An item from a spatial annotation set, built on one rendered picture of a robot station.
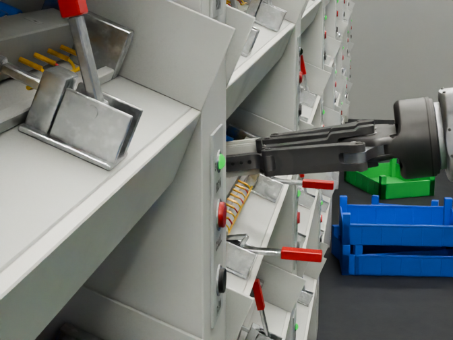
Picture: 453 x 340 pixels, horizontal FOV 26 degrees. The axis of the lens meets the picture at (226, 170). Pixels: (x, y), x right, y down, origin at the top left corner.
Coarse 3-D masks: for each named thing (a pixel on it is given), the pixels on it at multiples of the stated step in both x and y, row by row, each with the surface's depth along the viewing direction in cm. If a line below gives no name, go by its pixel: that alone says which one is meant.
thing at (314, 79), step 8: (304, 64) 177; (304, 72) 177; (312, 72) 194; (320, 72) 193; (328, 72) 193; (304, 80) 178; (312, 80) 194; (320, 80) 194; (304, 88) 194; (312, 88) 194; (320, 88) 194; (304, 96) 178; (312, 96) 178; (320, 96) 194; (304, 104) 178; (312, 104) 178; (304, 112) 171; (312, 112) 174; (304, 120) 152; (304, 128) 135
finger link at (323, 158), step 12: (324, 144) 89; (336, 144) 88; (348, 144) 88; (360, 144) 87; (264, 156) 90; (276, 156) 90; (288, 156) 90; (300, 156) 89; (312, 156) 89; (324, 156) 89; (336, 156) 88; (264, 168) 91; (276, 168) 90; (288, 168) 90; (300, 168) 90; (312, 168) 89; (324, 168) 89; (336, 168) 89; (348, 168) 88; (360, 168) 87
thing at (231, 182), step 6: (246, 138) 123; (228, 180) 102; (234, 180) 103; (240, 180) 108; (228, 186) 100; (234, 186) 106; (240, 186) 106; (252, 186) 109; (228, 192) 98; (240, 192) 104; (228, 198) 100; (240, 198) 102; (246, 198) 104; (228, 204) 98; (228, 210) 97; (240, 210) 99; (234, 216) 96; (234, 222) 95; (228, 228) 92; (228, 234) 91
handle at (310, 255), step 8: (248, 248) 85; (256, 248) 85; (264, 248) 85; (272, 248) 85; (288, 248) 85; (296, 248) 85; (304, 248) 85; (288, 256) 84; (296, 256) 84; (304, 256) 84; (312, 256) 84; (320, 256) 84
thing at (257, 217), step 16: (240, 112) 126; (240, 128) 125; (256, 128) 126; (272, 128) 126; (288, 176) 124; (256, 208) 105; (272, 208) 108; (240, 224) 98; (256, 224) 100; (272, 224) 102; (256, 240) 95; (256, 256) 91; (256, 272) 87; (240, 288) 82; (240, 304) 67; (240, 320) 68
